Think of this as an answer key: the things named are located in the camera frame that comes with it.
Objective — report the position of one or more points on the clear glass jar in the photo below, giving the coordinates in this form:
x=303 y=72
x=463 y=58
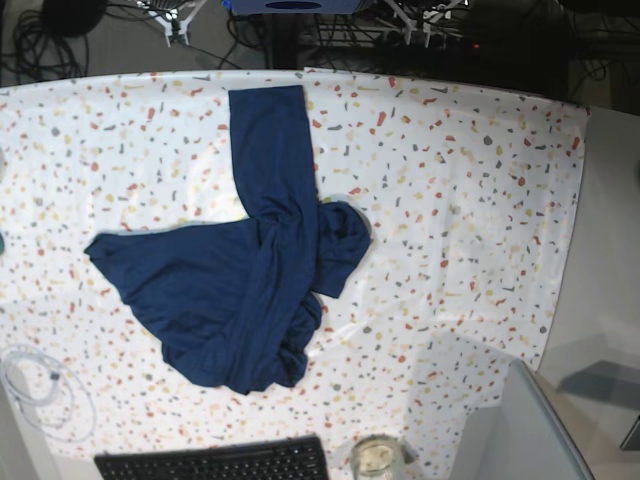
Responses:
x=378 y=457

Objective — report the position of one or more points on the blue box with oval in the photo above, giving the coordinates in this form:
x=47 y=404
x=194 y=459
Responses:
x=247 y=7

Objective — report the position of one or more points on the navy blue t-shirt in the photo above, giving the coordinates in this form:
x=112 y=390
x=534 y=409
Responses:
x=235 y=304

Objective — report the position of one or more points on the black wire rack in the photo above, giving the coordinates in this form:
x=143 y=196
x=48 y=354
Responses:
x=433 y=28

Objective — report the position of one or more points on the black computer keyboard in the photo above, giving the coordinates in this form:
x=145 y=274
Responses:
x=299 y=458

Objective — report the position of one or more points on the terrazzo pattern table cover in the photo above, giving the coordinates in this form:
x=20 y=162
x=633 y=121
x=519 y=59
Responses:
x=471 y=194

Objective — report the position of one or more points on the grey laptop computer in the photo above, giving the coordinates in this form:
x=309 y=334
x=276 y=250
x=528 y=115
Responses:
x=520 y=438

